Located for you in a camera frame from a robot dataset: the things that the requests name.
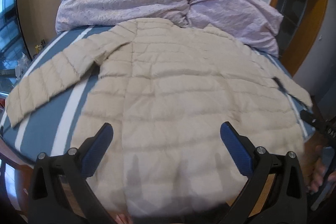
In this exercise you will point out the wooden bed frame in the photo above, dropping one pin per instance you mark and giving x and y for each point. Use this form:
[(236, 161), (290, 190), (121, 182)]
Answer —
[(15, 179)]

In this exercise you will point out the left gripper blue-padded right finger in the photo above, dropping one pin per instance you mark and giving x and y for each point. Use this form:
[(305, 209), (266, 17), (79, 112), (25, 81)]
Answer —
[(286, 201)]

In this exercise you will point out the dark window glass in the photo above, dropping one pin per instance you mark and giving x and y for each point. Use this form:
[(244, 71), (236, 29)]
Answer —
[(15, 56)]

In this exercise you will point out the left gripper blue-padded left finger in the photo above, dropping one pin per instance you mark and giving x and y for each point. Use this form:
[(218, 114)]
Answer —
[(48, 202)]

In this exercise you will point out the beige quilted puffer jacket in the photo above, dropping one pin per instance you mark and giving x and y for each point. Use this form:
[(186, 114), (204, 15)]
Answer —
[(166, 90)]

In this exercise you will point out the person's right hand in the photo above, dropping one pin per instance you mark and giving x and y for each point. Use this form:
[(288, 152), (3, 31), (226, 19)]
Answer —
[(312, 167)]

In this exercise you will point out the blue white striped bed sheet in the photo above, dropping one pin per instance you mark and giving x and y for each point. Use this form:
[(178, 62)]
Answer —
[(50, 128)]

